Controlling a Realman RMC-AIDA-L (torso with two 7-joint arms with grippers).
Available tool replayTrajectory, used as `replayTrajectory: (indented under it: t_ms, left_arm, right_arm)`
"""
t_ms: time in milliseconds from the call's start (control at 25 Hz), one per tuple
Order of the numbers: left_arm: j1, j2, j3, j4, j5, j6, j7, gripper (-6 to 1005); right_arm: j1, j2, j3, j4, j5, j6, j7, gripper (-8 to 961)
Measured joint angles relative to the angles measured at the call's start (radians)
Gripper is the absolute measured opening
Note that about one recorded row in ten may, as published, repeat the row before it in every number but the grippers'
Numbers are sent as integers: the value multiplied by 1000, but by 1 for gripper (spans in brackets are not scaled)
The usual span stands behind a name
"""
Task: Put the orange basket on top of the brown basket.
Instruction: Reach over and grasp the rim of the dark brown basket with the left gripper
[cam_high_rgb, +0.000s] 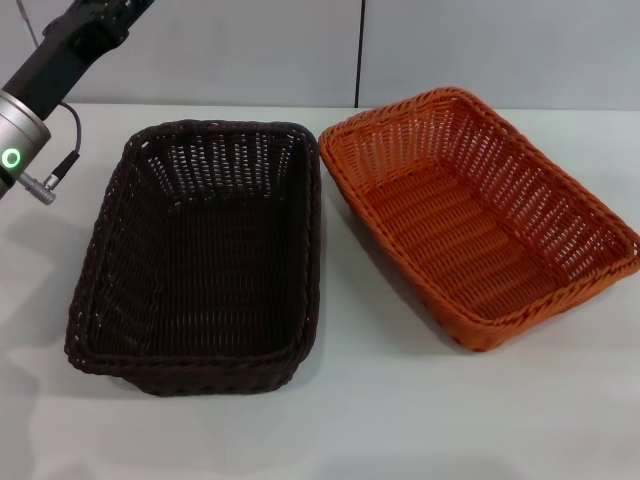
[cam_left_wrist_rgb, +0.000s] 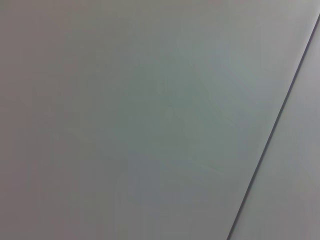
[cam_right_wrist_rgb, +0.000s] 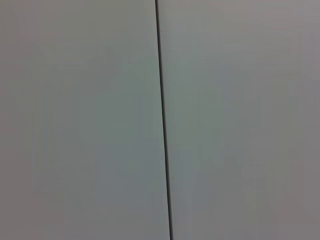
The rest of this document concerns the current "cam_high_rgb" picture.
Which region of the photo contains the orange woven basket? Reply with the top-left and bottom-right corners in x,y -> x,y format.
318,86 -> 640,355

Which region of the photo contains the black cable with plug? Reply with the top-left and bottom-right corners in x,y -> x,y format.
46,102 -> 84,182

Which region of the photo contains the dark vertical wall strip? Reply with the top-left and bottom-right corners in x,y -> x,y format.
355,0 -> 369,109

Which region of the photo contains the dark brown woven basket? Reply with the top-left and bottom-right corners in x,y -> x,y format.
63,118 -> 324,399

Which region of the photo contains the silver cable connector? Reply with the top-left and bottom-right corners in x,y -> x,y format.
18,172 -> 60,190

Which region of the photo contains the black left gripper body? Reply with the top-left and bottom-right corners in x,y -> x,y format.
0,0 -> 154,119

